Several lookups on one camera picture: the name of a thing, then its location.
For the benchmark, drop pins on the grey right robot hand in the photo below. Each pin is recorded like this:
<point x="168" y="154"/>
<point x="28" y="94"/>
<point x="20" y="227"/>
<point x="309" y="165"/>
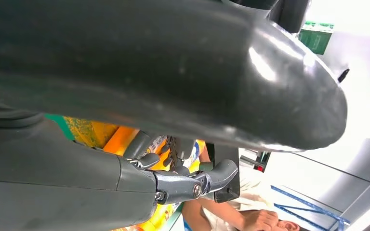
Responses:
<point x="140" y="63"/>

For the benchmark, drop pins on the person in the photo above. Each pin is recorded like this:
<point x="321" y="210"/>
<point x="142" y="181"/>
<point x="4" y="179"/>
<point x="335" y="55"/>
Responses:
<point x="252" y="188"/>

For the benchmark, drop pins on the blue metal rack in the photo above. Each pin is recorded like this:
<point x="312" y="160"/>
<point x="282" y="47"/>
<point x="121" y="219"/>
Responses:
<point x="309" y="205"/>

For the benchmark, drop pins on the green bin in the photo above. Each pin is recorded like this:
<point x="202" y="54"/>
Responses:
<point x="314" y="39"/>

